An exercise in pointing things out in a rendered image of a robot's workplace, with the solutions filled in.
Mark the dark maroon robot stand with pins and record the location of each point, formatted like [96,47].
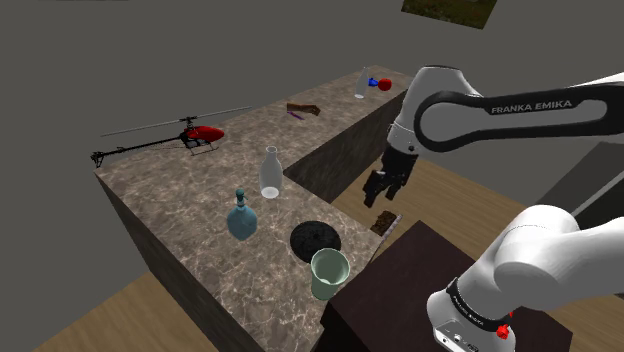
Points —
[390,297]

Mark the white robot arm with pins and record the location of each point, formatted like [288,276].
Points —
[536,258]

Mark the brown flat block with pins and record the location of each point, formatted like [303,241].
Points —
[303,107]

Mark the black round disc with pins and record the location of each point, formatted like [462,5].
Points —
[312,239]

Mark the blue and red toy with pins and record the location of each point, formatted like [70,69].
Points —
[384,84]

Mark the purple pen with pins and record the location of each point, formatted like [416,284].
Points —
[295,115]

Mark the brown flat board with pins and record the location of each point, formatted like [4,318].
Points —
[384,222]

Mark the clear glass bottle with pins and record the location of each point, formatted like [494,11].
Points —
[271,175]
[361,85]

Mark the teal spray bottle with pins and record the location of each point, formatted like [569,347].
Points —
[242,222]

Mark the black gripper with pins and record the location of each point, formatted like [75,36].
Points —
[397,164]

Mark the pale green cup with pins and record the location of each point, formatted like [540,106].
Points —
[324,285]

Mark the red toy helicopter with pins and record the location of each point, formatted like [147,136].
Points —
[204,133]

